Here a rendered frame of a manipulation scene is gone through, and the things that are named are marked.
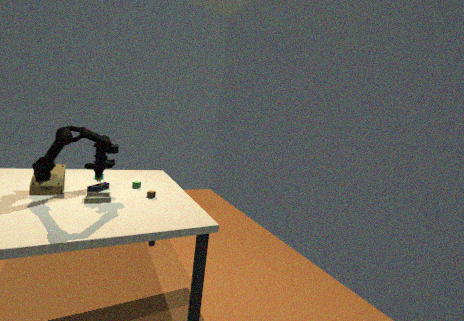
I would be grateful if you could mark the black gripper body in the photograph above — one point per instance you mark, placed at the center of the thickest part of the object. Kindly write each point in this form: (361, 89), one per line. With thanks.
(97, 162)

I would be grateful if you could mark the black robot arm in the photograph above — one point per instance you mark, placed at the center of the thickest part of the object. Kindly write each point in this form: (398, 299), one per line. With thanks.
(63, 136)

